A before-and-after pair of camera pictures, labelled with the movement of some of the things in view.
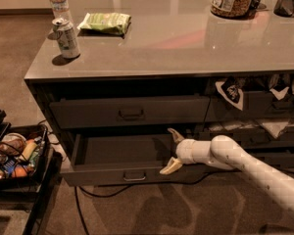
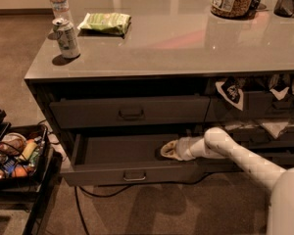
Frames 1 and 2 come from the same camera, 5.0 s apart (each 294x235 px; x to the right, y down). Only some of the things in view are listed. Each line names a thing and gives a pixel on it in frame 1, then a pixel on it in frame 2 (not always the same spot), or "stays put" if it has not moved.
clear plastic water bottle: [59, 3] stays put
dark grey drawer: [126, 160] stays put
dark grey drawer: [255, 137] stays put
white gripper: [184, 151] to [185, 148]
